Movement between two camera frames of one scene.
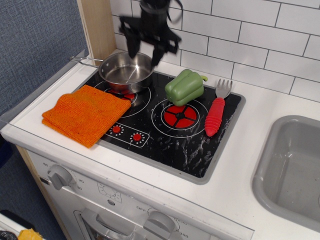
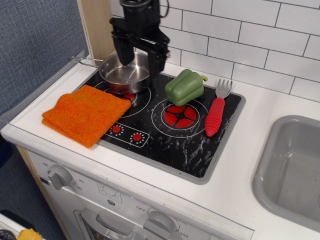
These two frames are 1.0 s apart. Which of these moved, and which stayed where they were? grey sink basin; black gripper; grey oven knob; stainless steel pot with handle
Moved: black gripper
Stayed: stainless steel pot with handle; grey sink basin; grey oven knob
